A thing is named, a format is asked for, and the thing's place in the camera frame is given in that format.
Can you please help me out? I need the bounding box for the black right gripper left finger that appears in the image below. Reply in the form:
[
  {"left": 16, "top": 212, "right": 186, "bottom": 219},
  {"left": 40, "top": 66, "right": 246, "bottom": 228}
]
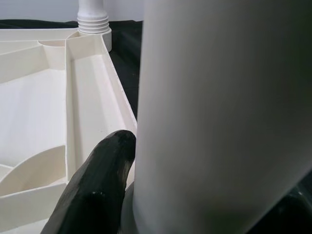
[{"left": 40, "top": 129, "right": 137, "bottom": 234}]

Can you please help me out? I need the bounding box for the black table cloth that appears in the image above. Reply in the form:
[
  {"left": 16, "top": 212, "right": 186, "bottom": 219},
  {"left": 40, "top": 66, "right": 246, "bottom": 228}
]
[{"left": 0, "top": 19, "right": 147, "bottom": 122}]

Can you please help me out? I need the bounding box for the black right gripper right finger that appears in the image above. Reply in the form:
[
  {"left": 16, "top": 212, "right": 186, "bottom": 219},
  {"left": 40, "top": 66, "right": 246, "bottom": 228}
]
[{"left": 248, "top": 185, "right": 312, "bottom": 234}]

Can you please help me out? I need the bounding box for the white plastic children table top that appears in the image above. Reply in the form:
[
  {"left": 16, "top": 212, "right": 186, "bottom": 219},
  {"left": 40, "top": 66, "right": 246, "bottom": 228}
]
[{"left": 0, "top": 28, "right": 138, "bottom": 234}]

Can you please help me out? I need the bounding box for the white tapered table leg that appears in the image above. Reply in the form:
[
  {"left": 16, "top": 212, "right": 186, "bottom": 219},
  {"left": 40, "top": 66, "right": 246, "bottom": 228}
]
[
  {"left": 133, "top": 0, "right": 312, "bottom": 234},
  {"left": 77, "top": 0, "right": 112, "bottom": 36}
]

